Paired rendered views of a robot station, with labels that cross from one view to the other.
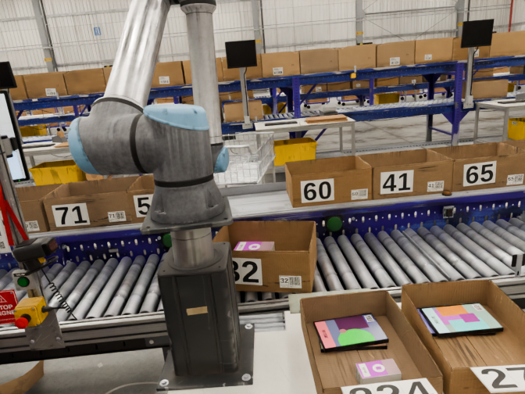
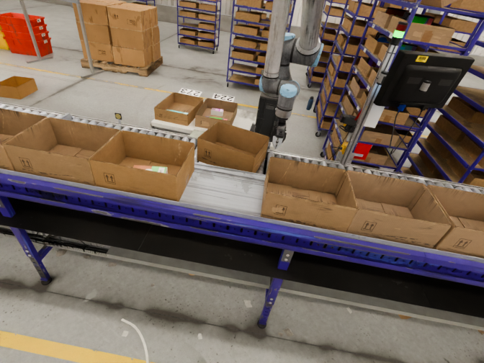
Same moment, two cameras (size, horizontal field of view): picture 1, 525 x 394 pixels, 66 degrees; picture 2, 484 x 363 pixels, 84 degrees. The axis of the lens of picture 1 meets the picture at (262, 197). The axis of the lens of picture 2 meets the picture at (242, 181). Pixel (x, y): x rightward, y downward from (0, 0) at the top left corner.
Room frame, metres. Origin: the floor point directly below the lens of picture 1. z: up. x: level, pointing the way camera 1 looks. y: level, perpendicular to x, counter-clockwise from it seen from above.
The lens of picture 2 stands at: (3.02, 0.21, 1.77)
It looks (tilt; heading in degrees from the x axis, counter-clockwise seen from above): 38 degrees down; 184
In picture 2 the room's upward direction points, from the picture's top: 9 degrees clockwise
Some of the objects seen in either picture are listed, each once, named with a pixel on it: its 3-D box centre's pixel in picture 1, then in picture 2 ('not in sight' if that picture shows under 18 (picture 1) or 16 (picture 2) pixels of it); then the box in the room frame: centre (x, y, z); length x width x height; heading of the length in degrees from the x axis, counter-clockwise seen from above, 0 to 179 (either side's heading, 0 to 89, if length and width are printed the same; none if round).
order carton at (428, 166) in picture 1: (401, 173); (70, 150); (2.01, -0.73, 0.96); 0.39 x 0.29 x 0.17; 92
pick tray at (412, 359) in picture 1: (360, 346); (217, 114); (0.93, -0.23, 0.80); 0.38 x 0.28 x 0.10; 1
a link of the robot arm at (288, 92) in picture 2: not in sight; (287, 97); (1.52, 0.28, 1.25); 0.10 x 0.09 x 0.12; 170
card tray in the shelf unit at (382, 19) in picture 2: not in sight; (397, 21); (0.11, 1.14, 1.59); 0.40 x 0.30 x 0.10; 0
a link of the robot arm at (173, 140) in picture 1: (176, 140); (282, 47); (1.00, 0.20, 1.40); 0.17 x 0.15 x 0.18; 80
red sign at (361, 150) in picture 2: (13, 306); (357, 150); (1.21, 0.88, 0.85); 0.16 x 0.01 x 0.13; 92
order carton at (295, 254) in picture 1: (265, 253); (233, 148); (1.48, 0.01, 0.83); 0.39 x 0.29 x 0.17; 77
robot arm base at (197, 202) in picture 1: (186, 192); (277, 68); (1.00, 0.19, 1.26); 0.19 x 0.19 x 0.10
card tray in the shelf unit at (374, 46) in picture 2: not in sight; (387, 46); (0.11, 1.14, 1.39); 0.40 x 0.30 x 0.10; 179
